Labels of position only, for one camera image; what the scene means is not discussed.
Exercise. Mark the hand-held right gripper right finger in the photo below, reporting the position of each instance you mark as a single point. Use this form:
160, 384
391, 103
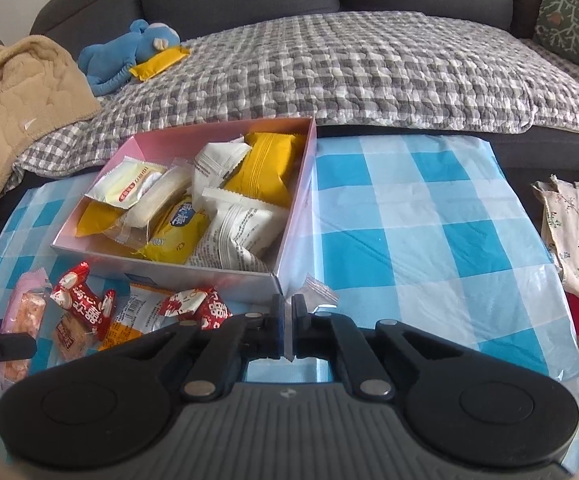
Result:
299, 325

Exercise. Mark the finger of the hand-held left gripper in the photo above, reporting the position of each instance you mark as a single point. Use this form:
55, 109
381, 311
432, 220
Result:
9, 347

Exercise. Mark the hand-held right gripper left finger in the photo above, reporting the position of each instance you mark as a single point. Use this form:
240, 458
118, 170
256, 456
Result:
279, 325

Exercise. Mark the small clear snack packet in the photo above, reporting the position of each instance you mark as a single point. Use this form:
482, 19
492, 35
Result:
319, 292

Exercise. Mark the white nut snack packet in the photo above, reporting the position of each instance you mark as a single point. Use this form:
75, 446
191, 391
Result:
239, 230

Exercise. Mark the pink cardboard box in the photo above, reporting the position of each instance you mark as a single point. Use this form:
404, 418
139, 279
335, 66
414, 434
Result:
169, 272

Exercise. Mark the yellow packet with blue label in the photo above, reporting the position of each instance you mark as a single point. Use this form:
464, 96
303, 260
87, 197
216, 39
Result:
179, 230

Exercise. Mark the large yellow snack packet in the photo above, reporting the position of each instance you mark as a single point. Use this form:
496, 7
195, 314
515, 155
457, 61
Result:
91, 220

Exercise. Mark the yellow seamed snack packet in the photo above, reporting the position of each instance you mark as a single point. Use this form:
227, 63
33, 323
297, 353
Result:
269, 170

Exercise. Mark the clear rice cracker packet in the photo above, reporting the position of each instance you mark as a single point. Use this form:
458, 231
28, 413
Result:
162, 195

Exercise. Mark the cream yellow snack packet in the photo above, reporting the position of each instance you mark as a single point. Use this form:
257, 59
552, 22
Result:
119, 187

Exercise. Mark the pink snack packet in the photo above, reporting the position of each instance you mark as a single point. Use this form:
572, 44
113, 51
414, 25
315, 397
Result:
24, 310

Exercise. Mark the brown red snack packet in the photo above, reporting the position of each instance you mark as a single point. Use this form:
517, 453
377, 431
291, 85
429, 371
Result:
69, 342

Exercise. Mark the red white candy packet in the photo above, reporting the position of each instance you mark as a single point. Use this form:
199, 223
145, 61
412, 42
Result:
76, 295
189, 305

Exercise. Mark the orange white snack packet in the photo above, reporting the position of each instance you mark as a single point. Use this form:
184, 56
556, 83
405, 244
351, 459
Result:
134, 310

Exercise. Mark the blue checked tablecloth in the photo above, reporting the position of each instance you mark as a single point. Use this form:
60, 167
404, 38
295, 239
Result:
394, 210

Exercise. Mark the beige fleece blanket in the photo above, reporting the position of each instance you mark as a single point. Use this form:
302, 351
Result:
19, 110

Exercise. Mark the grey checked quilt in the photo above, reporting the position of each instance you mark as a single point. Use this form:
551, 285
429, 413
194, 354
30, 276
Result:
369, 70

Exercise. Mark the flat yellow packet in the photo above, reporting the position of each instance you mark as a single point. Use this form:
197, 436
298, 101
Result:
162, 62

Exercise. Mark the blue plush toy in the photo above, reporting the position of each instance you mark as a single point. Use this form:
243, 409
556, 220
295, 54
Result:
114, 55

